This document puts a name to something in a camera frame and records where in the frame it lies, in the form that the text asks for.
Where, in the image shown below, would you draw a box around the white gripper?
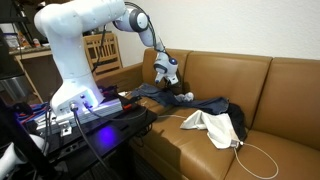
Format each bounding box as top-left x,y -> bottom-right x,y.
165,71 -> 182,94

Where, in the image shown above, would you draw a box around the blue denim jeans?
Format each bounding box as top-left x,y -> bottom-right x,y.
131,83 -> 229,115

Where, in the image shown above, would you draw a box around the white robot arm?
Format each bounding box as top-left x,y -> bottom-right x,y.
34,0 -> 178,116

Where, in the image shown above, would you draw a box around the brown leather couch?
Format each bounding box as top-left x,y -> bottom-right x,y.
95,47 -> 320,180

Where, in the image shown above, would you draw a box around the white sock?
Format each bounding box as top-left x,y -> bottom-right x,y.
175,92 -> 194,102

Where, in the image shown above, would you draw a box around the red black clamp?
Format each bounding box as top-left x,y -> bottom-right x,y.
122,100 -> 139,111

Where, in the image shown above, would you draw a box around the wooden slatted chair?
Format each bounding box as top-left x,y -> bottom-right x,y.
83,33 -> 122,80

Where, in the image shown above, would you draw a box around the white cloth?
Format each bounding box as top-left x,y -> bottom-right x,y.
180,110 -> 240,149

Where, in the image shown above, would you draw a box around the black garment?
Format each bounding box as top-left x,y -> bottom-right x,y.
227,103 -> 247,141

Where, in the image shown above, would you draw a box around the black robot cart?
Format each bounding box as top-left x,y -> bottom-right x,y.
26,86 -> 157,180

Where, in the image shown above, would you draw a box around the white controller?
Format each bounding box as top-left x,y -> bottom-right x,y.
0,134 -> 47,180

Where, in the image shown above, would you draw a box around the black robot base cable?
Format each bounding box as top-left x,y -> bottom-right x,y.
69,103 -> 114,180

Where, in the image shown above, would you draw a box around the white charging cable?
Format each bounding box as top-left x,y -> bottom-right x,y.
156,114 -> 280,180

